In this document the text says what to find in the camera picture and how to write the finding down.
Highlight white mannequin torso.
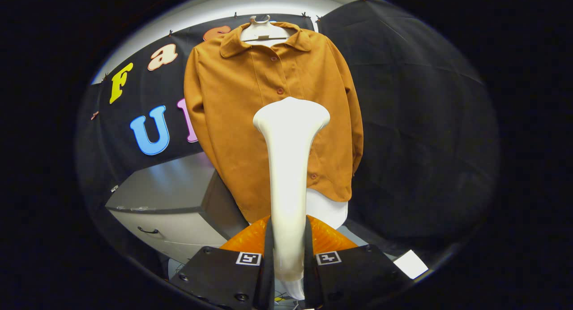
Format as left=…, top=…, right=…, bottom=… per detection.
left=240, top=15, right=349, bottom=230

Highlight orange button-up shirt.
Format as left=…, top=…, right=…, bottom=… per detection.
left=184, top=21, right=364, bottom=224

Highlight white garment steamer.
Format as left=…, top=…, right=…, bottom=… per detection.
left=253, top=97, right=331, bottom=301

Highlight grey drawer cabinet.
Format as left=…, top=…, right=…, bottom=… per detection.
left=105, top=152, right=250, bottom=264

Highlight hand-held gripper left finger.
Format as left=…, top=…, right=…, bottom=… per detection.
left=169, top=215, right=274, bottom=310

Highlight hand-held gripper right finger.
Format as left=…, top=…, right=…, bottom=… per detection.
left=304, top=215, right=412, bottom=310

